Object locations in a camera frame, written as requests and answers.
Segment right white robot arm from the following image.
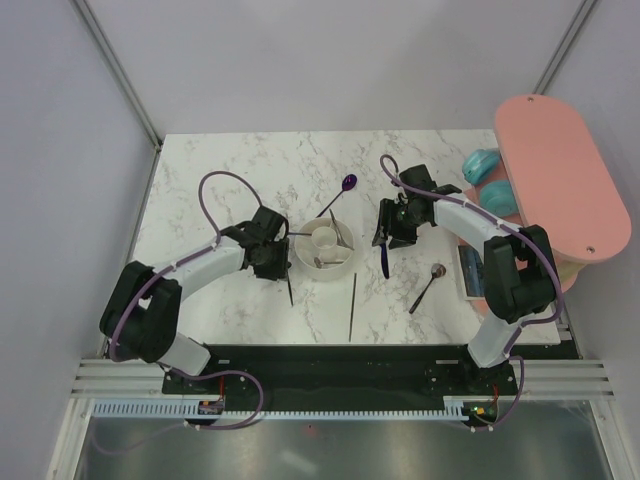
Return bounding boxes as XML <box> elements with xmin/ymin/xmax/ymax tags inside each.
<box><xmin>372</xmin><ymin>154</ymin><xmax>563</xmax><ymax>394</ymax></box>

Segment copper bowl dark spoon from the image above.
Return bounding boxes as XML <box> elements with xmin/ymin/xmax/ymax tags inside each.
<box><xmin>409</xmin><ymin>263</ymin><xmax>446</xmax><ymax>315</ymax></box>

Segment white round divided container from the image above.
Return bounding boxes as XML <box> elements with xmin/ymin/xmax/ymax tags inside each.
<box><xmin>293</xmin><ymin>217</ymin><xmax>362</xmax><ymax>282</ymax></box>

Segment white slotted cable duct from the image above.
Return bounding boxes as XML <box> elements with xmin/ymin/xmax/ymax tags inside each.
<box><xmin>91</xmin><ymin>397</ymin><xmax>471</xmax><ymax>421</ymax></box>

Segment dark chopstick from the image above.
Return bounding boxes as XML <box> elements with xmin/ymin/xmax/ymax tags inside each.
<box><xmin>348</xmin><ymin>272</ymin><xmax>358</xmax><ymax>343</ymax></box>

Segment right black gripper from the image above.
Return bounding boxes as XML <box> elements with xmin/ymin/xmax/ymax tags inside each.
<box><xmin>372</xmin><ymin>198</ymin><xmax>426</xmax><ymax>250</ymax></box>

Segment teal headphones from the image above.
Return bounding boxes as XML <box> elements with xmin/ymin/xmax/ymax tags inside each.
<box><xmin>462</xmin><ymin>148</ymin><xmax>518</xmax><ymax>218</ymax></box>

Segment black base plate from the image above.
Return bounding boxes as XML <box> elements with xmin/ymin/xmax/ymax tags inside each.
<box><xmin>163</xmin><ymin>344</ymin><xmax>517</xmax><ymax>403</ymax></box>

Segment purple cable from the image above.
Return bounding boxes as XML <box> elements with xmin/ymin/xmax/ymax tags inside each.
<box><xmin>92</xmin><ymin>170</ymin><xmax>266</xmax><ymax>456</ymax></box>
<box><xmin>379</xmin><ymin>153</ymin><xmax>566</xmax><ymax>436</ymax></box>

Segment purple long-handled spoon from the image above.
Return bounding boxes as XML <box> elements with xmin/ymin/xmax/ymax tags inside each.
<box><xmin>317</xmin><ymin>173</ymin><xmax>358</xmax><ymax>218</ymax></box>

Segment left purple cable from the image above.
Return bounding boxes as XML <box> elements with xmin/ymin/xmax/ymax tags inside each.
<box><xmin>92</xmin><ymin>170</ymin><xmax>266</xmax><ymax>456</ymax></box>

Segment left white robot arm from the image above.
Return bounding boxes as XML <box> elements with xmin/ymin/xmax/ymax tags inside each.
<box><xmin>99</xmin><ymin>206</ymin><xmax>289</xmax><ymax>393</ymax></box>

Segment black small spoon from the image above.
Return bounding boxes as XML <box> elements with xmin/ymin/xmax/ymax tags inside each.
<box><xmin>286</xmin><ymin>272</ymin><xmax>294</xmax><ymax>307</ymax></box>

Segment pink oval shelf top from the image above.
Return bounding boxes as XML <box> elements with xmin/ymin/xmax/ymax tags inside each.
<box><xmin>494</xmin><ymin>94</ymin><xmax>632</xmax><ymax>264</ymax></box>

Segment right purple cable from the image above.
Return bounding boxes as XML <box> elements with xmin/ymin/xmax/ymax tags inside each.
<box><xmin>379</xmin><ymin>153</ymin><xmax>566</xmax><ymax>436</ymax></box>

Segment blue plastic knife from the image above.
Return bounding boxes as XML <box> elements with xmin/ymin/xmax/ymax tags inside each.
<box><xmin>380</xmin><ymin>243</ymin><xmax>390</xmax><ymax>280</ymax></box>

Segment silver small spoon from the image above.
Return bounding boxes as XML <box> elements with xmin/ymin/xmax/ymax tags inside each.
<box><xmin>313</xmin><ymin>257</ymin><xmax>345</xmax><ymax>269</ymax></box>

